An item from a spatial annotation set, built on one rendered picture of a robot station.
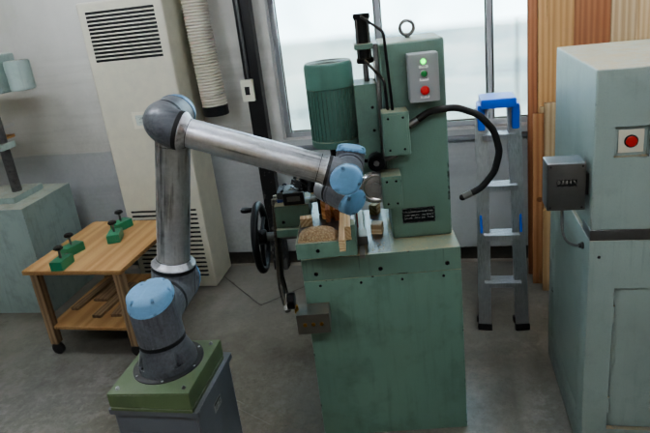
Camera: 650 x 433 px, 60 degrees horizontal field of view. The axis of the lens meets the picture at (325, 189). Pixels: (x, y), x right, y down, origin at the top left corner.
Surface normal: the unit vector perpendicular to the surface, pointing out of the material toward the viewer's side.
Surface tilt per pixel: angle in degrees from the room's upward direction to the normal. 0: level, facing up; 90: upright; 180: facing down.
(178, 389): 3
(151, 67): 90
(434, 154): 90
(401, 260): 90
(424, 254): 90
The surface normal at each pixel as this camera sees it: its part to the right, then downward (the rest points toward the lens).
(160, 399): -0.18, 0.34
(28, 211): 0.98, -0.05
